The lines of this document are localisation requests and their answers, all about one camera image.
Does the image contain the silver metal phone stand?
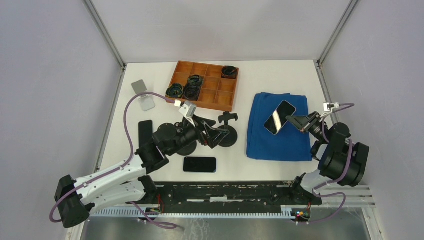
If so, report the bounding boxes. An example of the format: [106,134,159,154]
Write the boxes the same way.
[131,79,156,112]

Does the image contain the rolled tie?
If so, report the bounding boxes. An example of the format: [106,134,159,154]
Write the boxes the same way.
[187,74,204,87]
[183,84,201,101]
[221,65,238,80]
[165,83,184,99]

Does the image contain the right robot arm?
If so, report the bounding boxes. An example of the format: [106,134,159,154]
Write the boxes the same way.
[286,111,370,204]

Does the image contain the aluminium frame post left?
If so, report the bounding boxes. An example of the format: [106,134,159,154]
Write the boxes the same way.
[82,0,126,70]

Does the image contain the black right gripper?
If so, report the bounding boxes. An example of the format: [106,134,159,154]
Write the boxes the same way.
[286,110,328,142]

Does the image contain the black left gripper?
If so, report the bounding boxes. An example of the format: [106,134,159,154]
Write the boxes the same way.
[167,114,229,156]

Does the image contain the rolled tie centre top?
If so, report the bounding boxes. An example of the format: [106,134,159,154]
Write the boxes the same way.
[187,74,204,87]

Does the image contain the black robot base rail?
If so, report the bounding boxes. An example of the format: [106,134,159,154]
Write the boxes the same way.
[137,180,323,214]

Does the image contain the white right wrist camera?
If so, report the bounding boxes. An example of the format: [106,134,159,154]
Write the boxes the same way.
[323,102,340,115]

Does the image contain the wooden compartment tray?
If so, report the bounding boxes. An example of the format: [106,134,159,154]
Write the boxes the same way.
[168,60,240,112]

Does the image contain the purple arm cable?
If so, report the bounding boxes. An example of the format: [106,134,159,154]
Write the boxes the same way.
[48,91,176,224]
[296,102,356,225]

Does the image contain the rolled tie front centre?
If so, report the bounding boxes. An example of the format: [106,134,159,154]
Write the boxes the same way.
[183,84,201,101]

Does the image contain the black phone stand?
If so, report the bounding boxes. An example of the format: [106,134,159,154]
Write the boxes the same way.
[176,141,197,156]
[218,111,239,148]

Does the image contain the white toothed cable duct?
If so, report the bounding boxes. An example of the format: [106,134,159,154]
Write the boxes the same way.
[90,206,296,220]

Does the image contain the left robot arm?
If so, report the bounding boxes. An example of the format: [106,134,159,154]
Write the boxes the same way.
[49,116,230,229]

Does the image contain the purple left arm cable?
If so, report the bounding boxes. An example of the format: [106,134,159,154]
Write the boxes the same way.
[48,91,176,224]

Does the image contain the aluminium frame post right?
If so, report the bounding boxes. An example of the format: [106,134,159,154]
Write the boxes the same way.
[316,0,360,66]

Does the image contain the blue cloth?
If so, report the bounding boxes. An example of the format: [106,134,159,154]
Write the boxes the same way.
[246,92,312,162]

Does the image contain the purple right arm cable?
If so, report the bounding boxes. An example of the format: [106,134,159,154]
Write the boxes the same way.
[296,102,356,225]

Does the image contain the rolled tie front left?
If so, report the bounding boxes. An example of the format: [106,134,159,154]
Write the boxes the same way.
[165,83,184,99]

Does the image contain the black phone under left arm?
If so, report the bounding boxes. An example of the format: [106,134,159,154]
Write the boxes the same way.
[138,120,153,148]

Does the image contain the aluminium frame post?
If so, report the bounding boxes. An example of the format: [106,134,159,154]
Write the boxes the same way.
[316,0,360,66]
[82,0,126,70]

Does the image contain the black phone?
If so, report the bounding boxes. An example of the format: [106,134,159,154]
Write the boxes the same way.
[183,156,217,173]
[263,100,297,135]

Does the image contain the rolled tie back right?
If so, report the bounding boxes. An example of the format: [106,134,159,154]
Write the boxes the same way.
[221,65,238,80]

